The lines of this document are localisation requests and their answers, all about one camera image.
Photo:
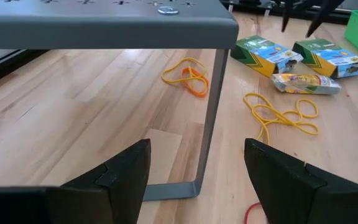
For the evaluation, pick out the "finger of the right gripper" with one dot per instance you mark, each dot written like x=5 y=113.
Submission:
x=288 y=12
x=325 y=12

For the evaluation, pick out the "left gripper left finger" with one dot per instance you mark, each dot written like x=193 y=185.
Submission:
x=120 y=186

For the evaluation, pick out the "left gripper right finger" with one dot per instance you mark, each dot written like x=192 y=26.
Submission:
x=284 y=186

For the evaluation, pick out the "red brown rubber band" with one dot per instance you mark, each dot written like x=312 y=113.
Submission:
x=247 y=214

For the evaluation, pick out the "small yellow crayon pack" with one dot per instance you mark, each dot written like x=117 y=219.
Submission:
x=306 y=84

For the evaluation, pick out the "yellow rubber band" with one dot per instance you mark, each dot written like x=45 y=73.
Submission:
x=308 y=100
x=253 y=109
x=162 y=76

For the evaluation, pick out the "orange rubber band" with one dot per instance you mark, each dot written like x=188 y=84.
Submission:
x=185 y=71

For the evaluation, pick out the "grey perforated metal riser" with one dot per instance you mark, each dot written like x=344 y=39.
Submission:
x=104 y=28

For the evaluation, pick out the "black metal table frame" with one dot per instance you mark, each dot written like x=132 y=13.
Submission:
x=253 y=6

